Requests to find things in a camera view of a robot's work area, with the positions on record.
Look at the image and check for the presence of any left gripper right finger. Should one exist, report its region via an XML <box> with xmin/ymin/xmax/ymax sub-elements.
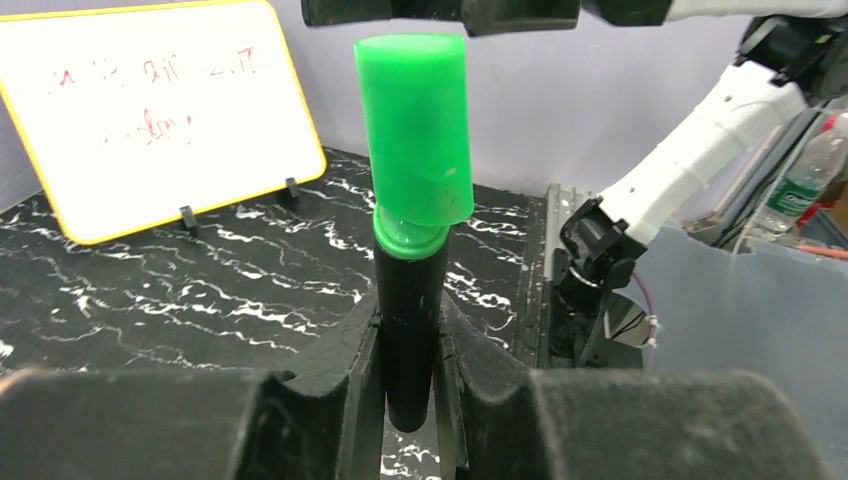
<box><xmin>434</xmin><ymin>296</ymin><xmax>829</xmax><ymax>479</ymax></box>

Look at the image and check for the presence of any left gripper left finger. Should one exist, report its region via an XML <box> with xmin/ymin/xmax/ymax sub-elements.
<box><xmin>1</xmin><ymin>301</ymin><xmax>384</xmax><ymax>479</ymax></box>

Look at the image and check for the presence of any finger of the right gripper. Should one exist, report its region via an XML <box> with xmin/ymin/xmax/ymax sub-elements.
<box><xmin>460</xmin><ymin>0</ymin><xmax>581</xmax><ymax>36</ymax></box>
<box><xmin>301</xmin><ymin>0</ymin><xmax>462</xmax><ymax>27</ymax></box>

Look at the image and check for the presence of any green highlighter cap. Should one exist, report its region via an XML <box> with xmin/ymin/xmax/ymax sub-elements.
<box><xmin>353</xmin><ymin>33</ymin><xmax>474</xmax><ymax>227</ymax></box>

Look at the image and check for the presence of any green black highlighter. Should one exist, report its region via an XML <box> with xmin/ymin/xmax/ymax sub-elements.
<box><xmin>372</xmin><ymin>205</ymin><xmax>450</xmax><ymax>433</ymax></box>

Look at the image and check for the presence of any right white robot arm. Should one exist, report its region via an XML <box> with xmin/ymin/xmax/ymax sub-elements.
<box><xmin>301</xmin><ymin>1</ymin><xmax>847</xmax><ymax>368</ymax></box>

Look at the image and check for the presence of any yellow framed whiteboard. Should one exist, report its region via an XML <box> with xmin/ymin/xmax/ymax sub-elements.
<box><xmin>1</xmin><ymin>1</ymin><xmax>327</xmax><ymax>245</ymax></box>

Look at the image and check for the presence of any plastic water bottle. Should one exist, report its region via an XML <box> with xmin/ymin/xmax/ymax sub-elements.
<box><xmin>748</xmin><ymin>110</ymin><xmax>847</xmax><ymax>240</ymax></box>

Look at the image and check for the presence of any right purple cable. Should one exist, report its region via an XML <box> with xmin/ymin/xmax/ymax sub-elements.
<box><xmin>629</xmin><ymin>271</ymin><xmax>664</xmax><ymax>349</ymax></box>

